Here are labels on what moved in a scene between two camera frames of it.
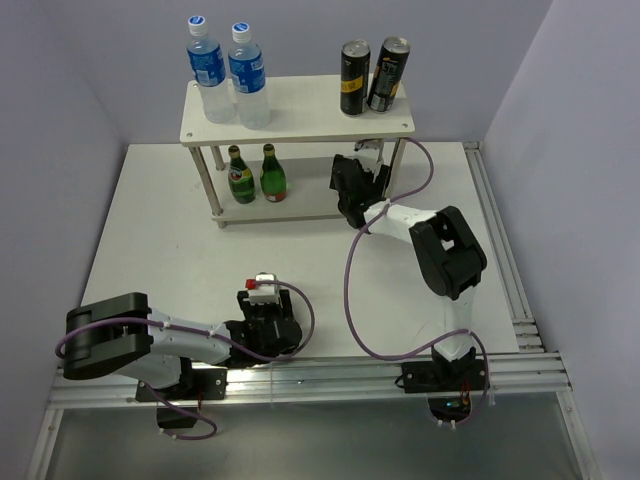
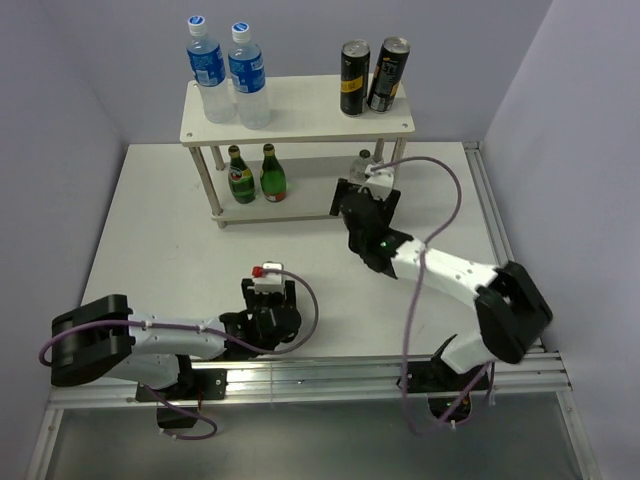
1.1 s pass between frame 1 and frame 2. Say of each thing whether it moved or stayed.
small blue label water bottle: stayed
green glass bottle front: stayed
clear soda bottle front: moved
